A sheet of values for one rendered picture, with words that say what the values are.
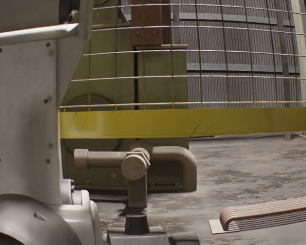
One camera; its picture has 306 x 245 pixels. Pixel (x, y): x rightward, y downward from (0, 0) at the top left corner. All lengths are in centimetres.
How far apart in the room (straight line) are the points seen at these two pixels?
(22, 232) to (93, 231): 17
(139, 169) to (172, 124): 107
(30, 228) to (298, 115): 69
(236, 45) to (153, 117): 1101
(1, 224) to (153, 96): 232
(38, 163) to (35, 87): 10
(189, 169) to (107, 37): 83
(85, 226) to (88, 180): 220
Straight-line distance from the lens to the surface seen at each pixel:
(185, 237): 90
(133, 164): 197
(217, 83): 1176
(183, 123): 92
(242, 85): 1184
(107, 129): 93
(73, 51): 62
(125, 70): 265
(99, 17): 277
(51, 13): 60
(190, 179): 253
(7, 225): 36
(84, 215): 51
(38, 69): 61
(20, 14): 60
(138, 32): 255
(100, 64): 267
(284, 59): 556
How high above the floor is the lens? 45
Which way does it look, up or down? 1 degrees down
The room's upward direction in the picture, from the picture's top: 1 degrees counter-clockwise
